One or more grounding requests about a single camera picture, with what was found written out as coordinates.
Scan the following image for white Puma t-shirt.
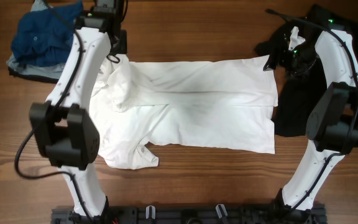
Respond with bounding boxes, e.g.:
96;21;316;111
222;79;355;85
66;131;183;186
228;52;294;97
89;56;278;169

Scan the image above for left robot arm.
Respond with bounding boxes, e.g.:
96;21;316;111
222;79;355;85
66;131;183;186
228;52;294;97
29;1;128;223

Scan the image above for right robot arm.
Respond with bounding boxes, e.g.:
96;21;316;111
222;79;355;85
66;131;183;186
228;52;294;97
257;18;358;223

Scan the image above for black t-shirt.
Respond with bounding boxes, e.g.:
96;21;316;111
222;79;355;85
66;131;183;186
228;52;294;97
255;4;358;137

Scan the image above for light denim folded jeans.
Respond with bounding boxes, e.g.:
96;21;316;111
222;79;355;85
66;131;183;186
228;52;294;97
6;0;67;80

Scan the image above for blue folded shirt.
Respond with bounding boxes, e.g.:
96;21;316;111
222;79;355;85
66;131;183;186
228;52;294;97
11;1;83;67

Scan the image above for black folded garment under stack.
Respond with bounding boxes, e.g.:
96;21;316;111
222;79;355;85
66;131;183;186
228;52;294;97
7;67;58;84

